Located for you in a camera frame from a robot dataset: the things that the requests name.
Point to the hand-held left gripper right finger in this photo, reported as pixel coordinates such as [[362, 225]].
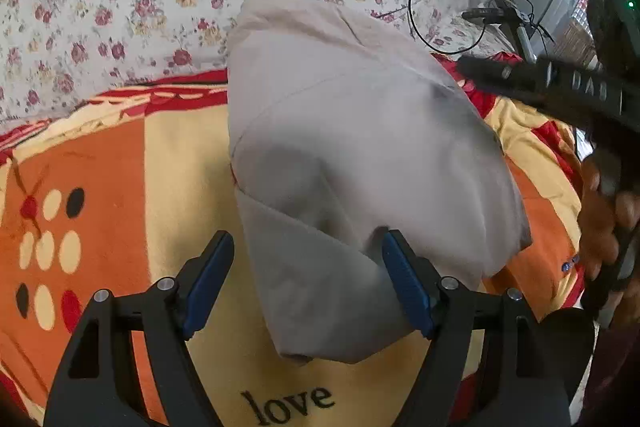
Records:
[[407, 287]]

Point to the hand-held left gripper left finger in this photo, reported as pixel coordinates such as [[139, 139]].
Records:
[[207, 287]]

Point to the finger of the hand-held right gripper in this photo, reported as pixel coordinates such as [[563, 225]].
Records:
[[500, 74]]

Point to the beige zip jacket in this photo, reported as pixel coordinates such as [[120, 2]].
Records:
[[360, 167]]

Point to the person's right hand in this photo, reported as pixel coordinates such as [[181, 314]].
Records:
[[597, 222]]

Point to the black device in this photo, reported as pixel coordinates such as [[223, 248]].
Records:
[[485, 13]]

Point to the orange red yellow blanket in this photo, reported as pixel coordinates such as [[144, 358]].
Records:
[[130, 187]]

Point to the person's dark clothing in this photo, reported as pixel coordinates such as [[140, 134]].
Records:
[[600, 377]]

